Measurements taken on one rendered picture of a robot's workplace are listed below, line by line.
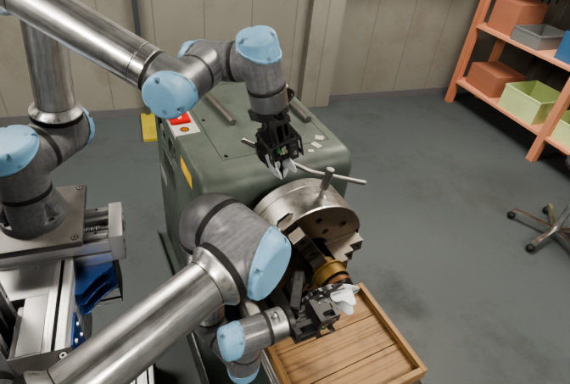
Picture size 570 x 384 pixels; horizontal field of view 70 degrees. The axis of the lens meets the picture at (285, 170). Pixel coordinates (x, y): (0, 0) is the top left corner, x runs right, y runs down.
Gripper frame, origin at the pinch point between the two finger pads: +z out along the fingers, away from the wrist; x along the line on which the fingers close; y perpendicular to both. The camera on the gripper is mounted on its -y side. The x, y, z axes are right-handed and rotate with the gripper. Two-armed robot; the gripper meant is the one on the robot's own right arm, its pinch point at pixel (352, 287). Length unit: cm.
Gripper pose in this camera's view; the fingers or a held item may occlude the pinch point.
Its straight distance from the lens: 109.0
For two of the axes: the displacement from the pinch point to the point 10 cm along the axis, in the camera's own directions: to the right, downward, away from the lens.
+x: 0.9, -7.9, -6.0
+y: 4.3, 5.8, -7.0
